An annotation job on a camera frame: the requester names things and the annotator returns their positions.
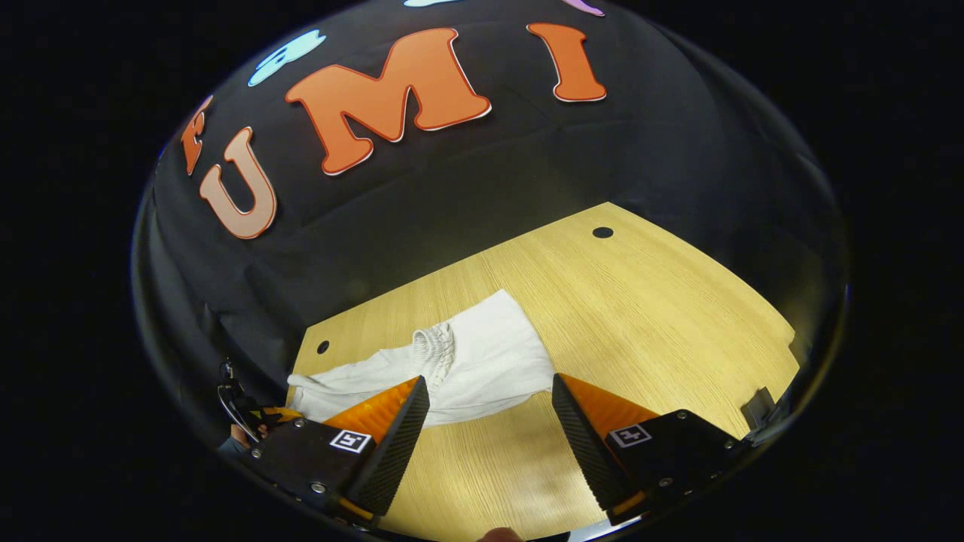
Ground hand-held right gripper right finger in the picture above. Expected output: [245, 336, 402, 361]
[551, 373, 750, 526]

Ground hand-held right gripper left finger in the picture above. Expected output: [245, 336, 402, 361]
[249, 375, 431, 525]

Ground white jeans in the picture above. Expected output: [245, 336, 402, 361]
[286, 289, 557, 428]

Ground black table clamp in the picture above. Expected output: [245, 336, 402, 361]
[742, 386, 776, 430]

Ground black backdrop cloth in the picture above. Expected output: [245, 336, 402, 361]
[132, 0, 848, 452]

